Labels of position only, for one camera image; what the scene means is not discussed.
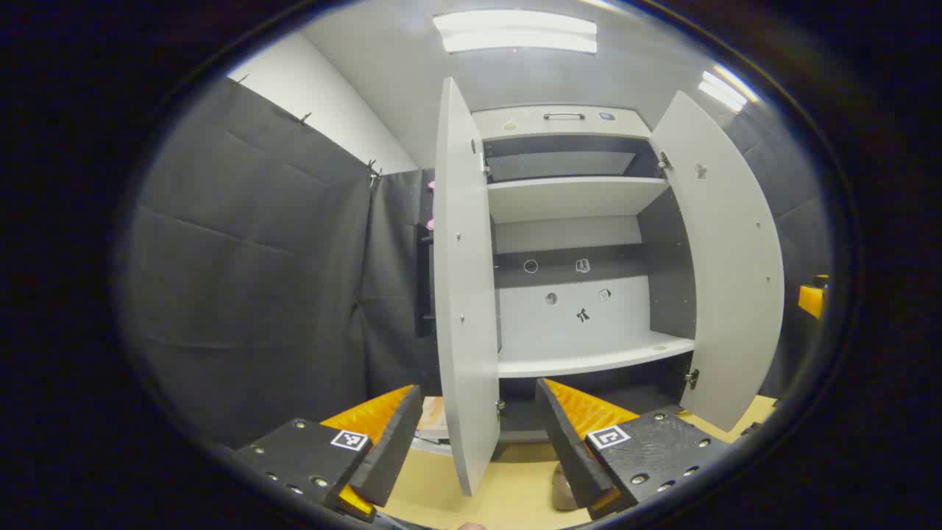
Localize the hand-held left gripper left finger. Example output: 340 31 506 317
234 383 425 525

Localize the white shoe cabinet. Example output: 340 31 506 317
471 105 698 442

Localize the black door handle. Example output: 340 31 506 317
416 223 436 339

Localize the large ceiling light panel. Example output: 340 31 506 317
433 10 598 54

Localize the small ceiling light panel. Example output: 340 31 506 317
698 65 759 111

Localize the white shoe cabinet door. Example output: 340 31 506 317
433 76 501 498
649 90 785 433

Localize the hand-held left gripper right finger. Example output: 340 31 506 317
535 378 731 520

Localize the brown fuzzy shoe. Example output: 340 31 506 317
552 464 582 513

